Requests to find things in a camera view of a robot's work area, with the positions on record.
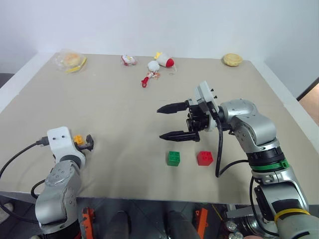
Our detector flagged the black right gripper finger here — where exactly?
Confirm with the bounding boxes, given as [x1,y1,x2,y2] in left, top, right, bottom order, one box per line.
[159,129,200,143]
[157,100,191,115]

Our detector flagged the orange bracket under table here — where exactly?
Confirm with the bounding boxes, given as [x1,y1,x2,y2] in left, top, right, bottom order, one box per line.
[195,207,209,234]
[79,207,96,235]

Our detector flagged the green toy brick cube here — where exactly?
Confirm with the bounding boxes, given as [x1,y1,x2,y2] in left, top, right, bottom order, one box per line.
[166,150,182,167]

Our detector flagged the red toy brick cube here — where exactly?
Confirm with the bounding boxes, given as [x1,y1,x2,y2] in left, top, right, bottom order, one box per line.
[196,150,215,166]

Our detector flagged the white red plush toy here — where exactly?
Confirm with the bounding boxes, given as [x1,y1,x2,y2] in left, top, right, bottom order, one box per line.
[153,51,175,68]

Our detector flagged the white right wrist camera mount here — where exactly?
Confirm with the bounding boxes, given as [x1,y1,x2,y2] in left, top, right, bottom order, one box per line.
[193,80,220,132]

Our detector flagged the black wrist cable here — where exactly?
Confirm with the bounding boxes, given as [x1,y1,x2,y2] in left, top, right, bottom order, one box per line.
[210,106,250,178]
[0,136,51,180]

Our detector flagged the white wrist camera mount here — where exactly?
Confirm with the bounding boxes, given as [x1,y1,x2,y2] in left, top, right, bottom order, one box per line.
[193,80,220,132]
[46,126,86,163]

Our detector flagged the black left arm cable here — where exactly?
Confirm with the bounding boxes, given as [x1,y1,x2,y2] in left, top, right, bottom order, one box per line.
[0,180,46,224]

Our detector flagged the small packaged white red toy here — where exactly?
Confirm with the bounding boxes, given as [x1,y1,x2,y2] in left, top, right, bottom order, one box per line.
[120,54,138,67]

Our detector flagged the yellow pastry tart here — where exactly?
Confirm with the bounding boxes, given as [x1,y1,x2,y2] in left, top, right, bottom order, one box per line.
[222,53,243,68]

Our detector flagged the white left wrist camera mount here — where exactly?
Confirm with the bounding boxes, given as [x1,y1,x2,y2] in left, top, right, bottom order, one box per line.
[46,126,86,163]

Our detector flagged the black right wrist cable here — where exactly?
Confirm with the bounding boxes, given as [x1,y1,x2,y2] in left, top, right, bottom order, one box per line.
[210,106,250,178]

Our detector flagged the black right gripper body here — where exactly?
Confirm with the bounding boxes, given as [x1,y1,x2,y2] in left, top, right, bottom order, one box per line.
[185,99,210,132]

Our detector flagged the dark rounded shape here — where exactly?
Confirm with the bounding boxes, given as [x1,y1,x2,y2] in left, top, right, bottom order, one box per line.
[111,210,132,239]

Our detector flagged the wrapped bun with yellow spoon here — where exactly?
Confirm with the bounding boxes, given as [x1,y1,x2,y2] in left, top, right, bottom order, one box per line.
[55,50,88,74]

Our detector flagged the white plush ball red strap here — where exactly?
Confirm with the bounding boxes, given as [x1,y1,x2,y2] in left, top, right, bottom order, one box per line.
[140,60,160,89]

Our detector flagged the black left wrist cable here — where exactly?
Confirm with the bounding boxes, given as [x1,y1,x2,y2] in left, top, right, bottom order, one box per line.
[0,136,51,180]

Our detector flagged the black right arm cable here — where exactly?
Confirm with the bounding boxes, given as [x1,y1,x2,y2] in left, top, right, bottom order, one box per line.
[249,176,280,237]

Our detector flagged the brown wooden panel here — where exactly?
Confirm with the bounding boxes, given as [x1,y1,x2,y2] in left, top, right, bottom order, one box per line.
[296,76,319,121]

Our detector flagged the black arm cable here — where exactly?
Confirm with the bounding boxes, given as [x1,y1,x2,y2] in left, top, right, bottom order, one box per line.
[0,180,46,224]
[249,176,280,237]

